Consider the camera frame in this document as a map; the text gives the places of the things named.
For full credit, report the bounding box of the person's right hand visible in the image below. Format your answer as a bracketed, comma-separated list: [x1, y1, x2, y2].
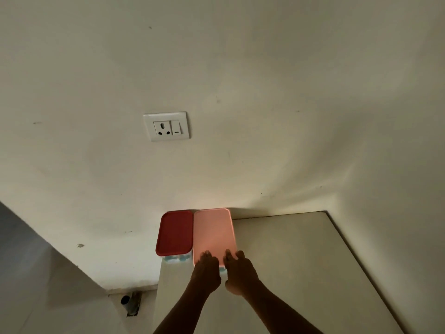
[223, 249, 262, 297]

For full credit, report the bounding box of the person's left hand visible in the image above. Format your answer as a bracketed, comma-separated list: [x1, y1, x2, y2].
[190, 250, 222, 298]

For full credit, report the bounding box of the small clear plastic container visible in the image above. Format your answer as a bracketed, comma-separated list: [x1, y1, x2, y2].
[162, 253, 192, 264]

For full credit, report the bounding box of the pink plastic lid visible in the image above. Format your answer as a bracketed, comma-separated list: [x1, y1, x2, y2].
[192, 207, 239, 268]

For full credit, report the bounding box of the dark red plastic lid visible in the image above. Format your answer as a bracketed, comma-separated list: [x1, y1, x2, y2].
[155, 210, 195, 257]

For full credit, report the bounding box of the person's right forearm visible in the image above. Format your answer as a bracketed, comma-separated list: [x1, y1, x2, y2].
[243, 283, 324, 334]

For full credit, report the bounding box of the person's left forearm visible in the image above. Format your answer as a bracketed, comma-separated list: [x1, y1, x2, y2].
[153, 290, 211, 334]

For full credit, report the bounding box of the grey table leg base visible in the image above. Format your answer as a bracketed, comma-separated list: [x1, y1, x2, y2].
[120, 291, 143, 317]

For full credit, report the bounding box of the white wall socket switch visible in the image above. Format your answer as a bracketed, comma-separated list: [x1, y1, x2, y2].
[143, 111, 191, 143]

